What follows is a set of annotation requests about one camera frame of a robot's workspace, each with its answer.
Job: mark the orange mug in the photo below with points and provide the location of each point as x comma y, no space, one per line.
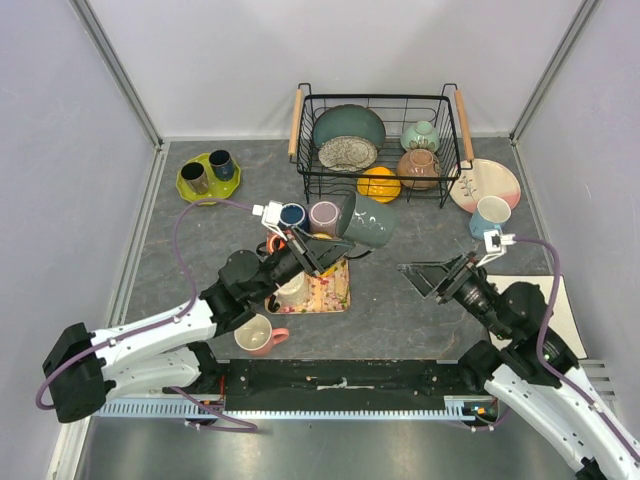
272,244

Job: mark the purple mug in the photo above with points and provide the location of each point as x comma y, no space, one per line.
323,217

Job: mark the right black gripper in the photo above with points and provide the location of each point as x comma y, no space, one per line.
427,277

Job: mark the speckled beige plate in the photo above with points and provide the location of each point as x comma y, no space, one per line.
347,154

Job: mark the brown tumbler cup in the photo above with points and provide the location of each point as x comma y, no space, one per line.
194,175

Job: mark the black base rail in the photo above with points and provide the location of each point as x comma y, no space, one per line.
277,383

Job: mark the dark blue mug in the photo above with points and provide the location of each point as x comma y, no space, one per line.
294,215

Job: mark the pink floral plate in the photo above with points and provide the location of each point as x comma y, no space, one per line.
481,178

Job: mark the mint green bowl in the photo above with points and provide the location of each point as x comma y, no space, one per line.
420,135

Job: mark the yellow bowl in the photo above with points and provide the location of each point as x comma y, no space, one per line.
380,184

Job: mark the black wire dish rack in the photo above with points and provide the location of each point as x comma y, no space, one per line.
386,146

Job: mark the dark blue tumbler cup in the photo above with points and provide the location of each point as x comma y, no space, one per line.
222,165

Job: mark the dark green mug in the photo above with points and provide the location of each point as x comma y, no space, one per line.
363,220

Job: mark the brown pink bowl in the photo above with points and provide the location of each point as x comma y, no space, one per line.
419,169

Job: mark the white square board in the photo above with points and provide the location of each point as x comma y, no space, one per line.
562,320

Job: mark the green scalloped plate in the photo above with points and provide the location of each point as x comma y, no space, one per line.
217,189

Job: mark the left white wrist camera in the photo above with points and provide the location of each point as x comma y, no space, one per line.
270,216

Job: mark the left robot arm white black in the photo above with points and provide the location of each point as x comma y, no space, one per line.
85,369

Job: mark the light blue cable duct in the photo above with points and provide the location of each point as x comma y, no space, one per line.
448,408

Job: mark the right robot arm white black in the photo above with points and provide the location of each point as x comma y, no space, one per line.
536,374

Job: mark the light blue mug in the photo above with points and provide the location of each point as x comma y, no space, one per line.
491,213

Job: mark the pink mug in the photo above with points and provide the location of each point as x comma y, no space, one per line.
258,337

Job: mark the floral placemat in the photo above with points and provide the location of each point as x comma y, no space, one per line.
328,293

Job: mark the teal plate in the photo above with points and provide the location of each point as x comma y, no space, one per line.
349,120

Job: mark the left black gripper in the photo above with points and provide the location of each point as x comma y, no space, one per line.
326,256

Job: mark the beige mug dark handle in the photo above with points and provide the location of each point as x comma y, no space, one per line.
291,294

